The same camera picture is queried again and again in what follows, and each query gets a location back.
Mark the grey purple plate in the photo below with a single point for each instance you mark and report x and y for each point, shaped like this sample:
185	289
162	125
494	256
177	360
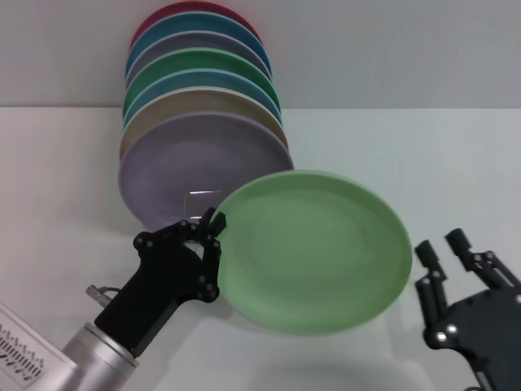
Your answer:
183	42

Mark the white vented box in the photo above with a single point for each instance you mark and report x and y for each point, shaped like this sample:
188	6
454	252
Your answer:
24	346

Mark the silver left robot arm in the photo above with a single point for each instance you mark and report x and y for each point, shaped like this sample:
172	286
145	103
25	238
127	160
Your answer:
93	358

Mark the light blue plate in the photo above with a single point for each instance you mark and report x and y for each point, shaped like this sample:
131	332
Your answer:
171	83

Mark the lavender plate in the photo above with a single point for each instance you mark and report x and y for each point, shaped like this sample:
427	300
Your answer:
183	163

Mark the beige plate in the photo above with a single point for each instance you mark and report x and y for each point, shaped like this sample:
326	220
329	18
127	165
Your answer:
163	108

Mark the maroon red plate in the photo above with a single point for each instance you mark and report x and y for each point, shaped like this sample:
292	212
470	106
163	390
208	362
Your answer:
163	10

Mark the dark green plate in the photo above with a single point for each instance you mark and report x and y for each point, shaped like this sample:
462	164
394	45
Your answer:
183	63

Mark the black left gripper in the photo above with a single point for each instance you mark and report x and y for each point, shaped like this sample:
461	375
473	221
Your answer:
158	293

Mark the light green plate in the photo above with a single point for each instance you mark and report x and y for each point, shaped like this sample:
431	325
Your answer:
317	256

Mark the dark teal plate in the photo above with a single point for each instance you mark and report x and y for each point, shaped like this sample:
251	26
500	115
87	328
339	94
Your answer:
171	26

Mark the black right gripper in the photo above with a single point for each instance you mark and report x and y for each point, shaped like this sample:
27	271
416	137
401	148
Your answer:
484	326

